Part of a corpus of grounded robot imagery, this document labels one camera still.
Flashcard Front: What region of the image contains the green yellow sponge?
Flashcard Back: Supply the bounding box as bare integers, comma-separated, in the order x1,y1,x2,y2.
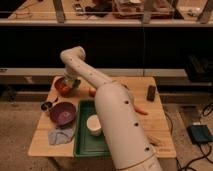
64,79,81,89

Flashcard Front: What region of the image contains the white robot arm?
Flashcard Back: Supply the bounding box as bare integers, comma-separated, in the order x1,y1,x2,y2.
60,46,163,171

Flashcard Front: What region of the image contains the small metal cup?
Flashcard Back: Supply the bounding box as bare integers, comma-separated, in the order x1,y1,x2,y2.
41,101,52,111

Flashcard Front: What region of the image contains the white cup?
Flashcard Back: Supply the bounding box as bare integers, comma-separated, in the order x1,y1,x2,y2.
86,115,102,136

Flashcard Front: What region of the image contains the purple bowl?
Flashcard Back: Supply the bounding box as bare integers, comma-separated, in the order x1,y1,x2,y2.
49,102,76,126

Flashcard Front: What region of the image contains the green plastic tray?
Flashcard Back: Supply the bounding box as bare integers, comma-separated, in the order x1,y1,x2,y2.
73,100,110,157

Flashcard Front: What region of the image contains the orange carrot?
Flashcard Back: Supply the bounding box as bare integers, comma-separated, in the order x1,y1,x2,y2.
134,105,148,115

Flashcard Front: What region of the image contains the black cable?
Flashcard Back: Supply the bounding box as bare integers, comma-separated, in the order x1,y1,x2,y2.
175,141,213,171

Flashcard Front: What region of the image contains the blue power adapter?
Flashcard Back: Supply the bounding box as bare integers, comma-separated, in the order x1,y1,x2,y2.
187,125,213,144

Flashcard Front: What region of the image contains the orange apple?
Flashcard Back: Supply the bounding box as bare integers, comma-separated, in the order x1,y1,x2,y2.
89,87,96,97

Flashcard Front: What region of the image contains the black rectangular block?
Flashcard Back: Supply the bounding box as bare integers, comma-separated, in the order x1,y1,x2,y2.
147,85,156,101

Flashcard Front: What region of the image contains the grey cloth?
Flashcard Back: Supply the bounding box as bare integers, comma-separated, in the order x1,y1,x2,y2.
48,127,75,145

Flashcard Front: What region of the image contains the red bowl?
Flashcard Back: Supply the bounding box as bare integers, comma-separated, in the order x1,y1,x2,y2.
54,77,74,97

